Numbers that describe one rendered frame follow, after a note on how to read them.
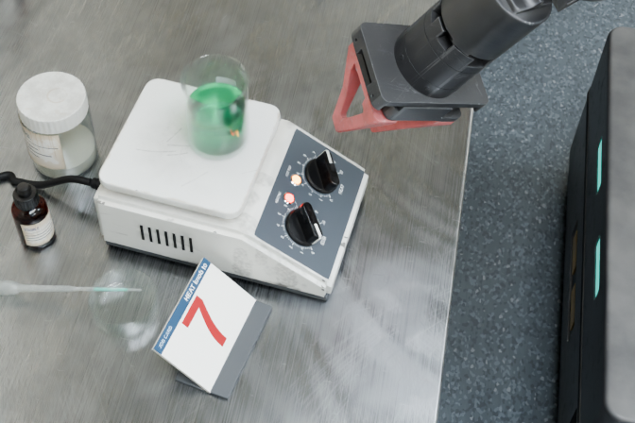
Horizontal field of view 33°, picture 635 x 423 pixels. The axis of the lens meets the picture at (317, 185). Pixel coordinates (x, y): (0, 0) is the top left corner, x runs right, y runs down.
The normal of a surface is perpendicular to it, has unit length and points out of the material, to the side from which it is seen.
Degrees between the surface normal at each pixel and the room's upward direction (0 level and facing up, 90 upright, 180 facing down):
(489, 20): 85
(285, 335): 0
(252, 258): 90
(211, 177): 0
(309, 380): 0
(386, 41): 31
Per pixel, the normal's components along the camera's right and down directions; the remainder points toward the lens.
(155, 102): 0.03, -0.62
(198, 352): 0.62, -0.28
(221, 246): -0.28, 0.75
